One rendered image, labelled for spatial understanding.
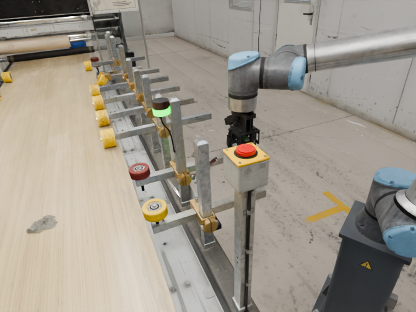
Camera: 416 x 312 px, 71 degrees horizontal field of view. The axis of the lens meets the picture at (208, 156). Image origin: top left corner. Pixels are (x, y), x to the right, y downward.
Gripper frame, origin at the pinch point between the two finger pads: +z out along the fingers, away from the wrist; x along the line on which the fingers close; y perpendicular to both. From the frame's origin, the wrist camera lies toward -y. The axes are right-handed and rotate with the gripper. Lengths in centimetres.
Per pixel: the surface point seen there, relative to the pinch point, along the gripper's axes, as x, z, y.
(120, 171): -39.2, 6.7, -23.3
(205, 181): -17.2, -2.2, 9.5
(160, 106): -22.0, -19.8, -14.5
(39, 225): -67, 6, -4
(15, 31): -89, -22, -274
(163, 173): -23.4, 10.7, -20.4
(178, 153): -17.4, 0.8, -15.6
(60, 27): -50, -22, -273
